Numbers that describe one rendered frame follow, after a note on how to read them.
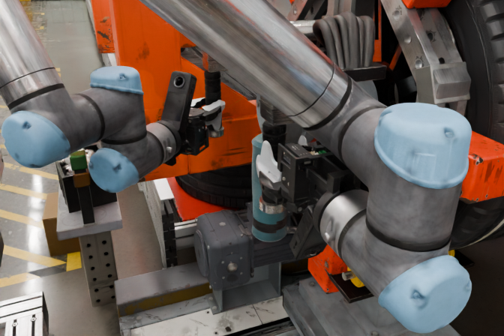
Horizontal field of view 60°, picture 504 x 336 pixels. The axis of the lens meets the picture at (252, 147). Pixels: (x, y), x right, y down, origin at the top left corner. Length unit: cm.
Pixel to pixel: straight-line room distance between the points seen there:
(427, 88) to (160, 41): 73
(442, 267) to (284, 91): 21
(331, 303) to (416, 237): 95
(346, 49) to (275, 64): 26
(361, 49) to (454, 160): 33
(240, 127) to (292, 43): 91
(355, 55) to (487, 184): 25
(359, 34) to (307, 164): 23
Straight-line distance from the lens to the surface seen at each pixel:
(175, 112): 84
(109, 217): 132
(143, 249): 194
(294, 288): 147
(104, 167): 72
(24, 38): 64
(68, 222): 133
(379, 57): 95
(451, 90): 69
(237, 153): 135
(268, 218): 106
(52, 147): 60
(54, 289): 185
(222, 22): 40
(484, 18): 73
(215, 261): 126
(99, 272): 163
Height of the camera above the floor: 113
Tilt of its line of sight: 24 degrees down
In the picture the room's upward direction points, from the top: straight up
